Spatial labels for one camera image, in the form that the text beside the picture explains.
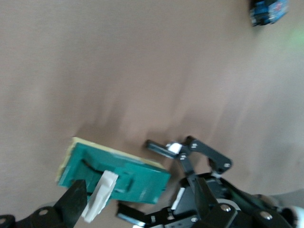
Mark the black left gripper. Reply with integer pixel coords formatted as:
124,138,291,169
115,135,258,228

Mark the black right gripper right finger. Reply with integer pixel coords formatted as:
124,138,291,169
195,177,294,228

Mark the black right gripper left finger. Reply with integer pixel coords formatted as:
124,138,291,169
0,179,87,228

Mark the green rectangular terminal block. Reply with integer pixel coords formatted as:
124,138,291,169
56,136,171,223

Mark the green pushbutton grey block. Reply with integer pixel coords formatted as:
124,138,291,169
249,0,290,27

